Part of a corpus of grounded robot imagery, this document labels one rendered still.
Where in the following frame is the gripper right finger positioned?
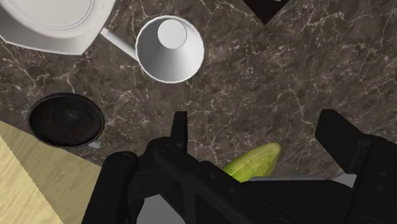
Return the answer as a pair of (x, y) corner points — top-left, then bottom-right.
(315, 109), (397, 224)

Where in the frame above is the white plate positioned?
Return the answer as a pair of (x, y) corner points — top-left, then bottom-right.
(0, 0), (117, 56)

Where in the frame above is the black round pan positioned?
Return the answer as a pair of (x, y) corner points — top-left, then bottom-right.
(21, 92), (106, 149)

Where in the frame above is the white mug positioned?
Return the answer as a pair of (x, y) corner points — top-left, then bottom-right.
(99, 15), (205, 84)

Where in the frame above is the green banana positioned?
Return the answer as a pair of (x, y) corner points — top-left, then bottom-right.
(222, 142), (282, 183)

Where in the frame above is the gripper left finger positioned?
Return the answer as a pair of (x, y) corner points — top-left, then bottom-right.
(81, 111), (289, 224)

